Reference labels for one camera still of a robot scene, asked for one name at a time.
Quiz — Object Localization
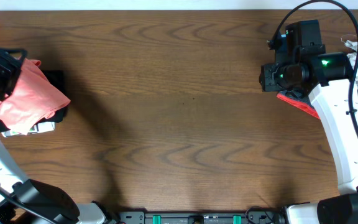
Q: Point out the coral pink t-shirt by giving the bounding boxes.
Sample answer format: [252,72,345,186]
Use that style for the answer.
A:
[0,59,70,135]

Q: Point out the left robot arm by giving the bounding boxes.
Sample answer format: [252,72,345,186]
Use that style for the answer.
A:
[0,48,111,224]

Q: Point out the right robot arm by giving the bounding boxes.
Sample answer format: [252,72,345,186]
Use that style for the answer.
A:
[259,20,358,223]

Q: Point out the white green card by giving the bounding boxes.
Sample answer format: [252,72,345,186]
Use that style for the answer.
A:
[1,122,55,138]

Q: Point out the black shorts red waistband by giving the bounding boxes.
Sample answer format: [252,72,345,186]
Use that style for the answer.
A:
[276,90,358,131]

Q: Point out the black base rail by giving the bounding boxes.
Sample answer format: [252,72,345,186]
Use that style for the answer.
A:
[117,209,286,224]

